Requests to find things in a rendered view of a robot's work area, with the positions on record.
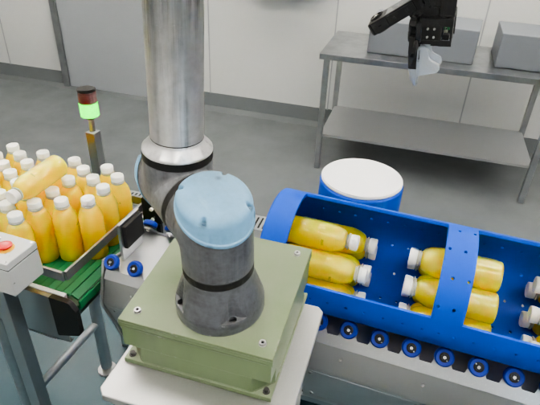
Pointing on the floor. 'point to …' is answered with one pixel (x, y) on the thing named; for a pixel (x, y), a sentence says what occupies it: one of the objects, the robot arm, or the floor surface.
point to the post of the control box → (23, 349)
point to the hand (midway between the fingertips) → (411, 79)
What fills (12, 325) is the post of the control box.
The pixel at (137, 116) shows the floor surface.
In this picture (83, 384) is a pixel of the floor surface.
